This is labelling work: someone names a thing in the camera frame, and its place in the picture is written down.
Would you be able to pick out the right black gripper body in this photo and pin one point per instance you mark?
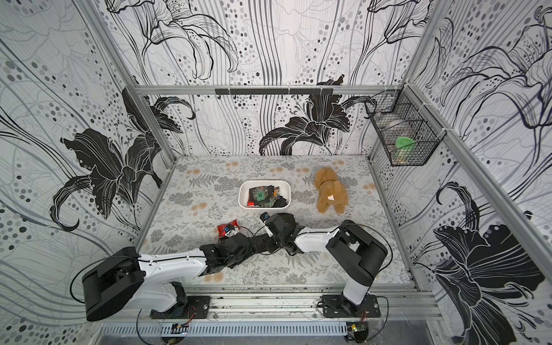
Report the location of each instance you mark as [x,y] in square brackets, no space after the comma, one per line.
[274,222]

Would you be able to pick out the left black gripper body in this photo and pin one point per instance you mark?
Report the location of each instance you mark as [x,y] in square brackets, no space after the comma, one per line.
[249,252]

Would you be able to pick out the black barcode tea bag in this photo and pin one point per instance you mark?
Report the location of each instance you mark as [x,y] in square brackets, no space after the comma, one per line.
[280,202]

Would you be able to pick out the large green tea bag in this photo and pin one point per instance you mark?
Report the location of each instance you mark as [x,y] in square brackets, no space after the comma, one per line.
[263,196]

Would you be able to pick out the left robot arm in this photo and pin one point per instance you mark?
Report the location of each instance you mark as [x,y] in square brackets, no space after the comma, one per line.
[128,280]

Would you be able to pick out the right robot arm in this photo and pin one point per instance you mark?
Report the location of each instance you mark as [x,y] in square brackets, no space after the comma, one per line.
[359,254]

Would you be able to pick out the red square tea bag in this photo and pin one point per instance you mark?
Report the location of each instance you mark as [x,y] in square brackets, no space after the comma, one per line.
[221,227]

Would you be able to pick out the white plastic storage box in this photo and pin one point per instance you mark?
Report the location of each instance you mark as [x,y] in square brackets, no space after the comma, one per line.
[281,188]

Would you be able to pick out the brown plush teddy dog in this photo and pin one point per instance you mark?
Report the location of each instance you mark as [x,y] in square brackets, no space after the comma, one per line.
[332,192]

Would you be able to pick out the green lidded cup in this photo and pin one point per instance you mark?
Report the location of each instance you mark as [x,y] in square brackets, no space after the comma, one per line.
[404,146]

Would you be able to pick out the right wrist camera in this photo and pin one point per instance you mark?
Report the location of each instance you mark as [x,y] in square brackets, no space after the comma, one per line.
[264,217]

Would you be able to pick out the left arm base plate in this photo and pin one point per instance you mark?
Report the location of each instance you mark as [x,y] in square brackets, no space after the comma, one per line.
[195,308]

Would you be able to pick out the white slotted cable duct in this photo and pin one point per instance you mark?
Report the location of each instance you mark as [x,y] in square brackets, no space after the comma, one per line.
[242,328]

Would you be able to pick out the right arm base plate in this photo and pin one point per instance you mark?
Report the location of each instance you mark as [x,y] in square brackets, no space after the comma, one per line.
[336,307]

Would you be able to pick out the black wire basket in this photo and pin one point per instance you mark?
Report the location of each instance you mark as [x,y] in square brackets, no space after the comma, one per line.
[398,113]

